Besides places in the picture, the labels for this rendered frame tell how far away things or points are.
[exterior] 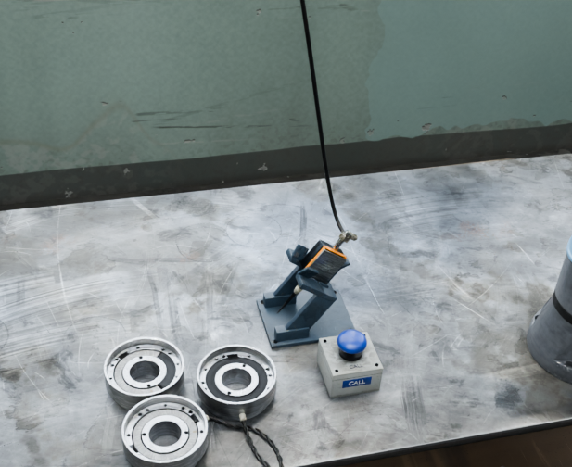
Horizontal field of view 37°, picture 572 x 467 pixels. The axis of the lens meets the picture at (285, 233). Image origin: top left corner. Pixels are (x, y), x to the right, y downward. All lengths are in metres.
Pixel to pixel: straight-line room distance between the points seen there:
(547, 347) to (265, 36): 1.67
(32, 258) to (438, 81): 1.86
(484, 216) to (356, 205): 0.22
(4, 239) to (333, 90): 1.61
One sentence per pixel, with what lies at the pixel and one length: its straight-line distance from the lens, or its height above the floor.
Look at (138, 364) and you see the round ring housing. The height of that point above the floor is 0.82.
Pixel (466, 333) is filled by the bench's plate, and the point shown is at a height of 0.80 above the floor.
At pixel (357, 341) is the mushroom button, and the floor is 0.87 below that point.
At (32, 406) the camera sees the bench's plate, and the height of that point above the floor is 0.80.
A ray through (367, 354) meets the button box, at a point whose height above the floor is 0.85.
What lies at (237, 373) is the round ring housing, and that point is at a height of 0.82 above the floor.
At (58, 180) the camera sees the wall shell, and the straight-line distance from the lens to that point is 2.86.
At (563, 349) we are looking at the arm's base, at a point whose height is 0.85.
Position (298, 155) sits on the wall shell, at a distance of 2.94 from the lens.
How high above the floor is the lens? 1.69
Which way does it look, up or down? 38 degrees down
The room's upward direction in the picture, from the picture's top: 3 degrees clockwise
